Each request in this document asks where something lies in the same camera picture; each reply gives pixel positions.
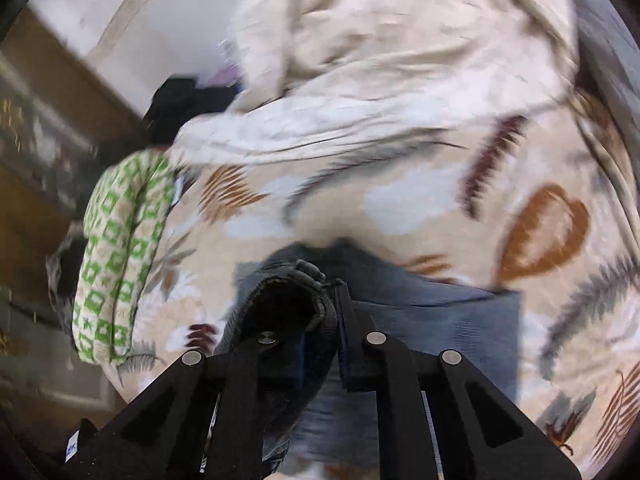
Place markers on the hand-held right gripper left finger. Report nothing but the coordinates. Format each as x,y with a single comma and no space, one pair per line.
298,355

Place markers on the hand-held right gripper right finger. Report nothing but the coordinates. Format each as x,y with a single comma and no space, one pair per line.
347,340

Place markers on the blue denim pants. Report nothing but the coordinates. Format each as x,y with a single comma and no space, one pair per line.
425,330

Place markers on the leaf print fleece blanket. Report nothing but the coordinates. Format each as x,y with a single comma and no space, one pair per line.
400,220

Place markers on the green and white patterned cloth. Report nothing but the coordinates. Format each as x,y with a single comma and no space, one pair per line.
125,240

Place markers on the dark cloth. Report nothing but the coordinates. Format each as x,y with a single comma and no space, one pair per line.
185,105

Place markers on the cream leaf print quilt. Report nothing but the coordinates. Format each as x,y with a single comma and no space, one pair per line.
390,60

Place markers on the wooden cabinet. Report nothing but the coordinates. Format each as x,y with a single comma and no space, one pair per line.
45,210

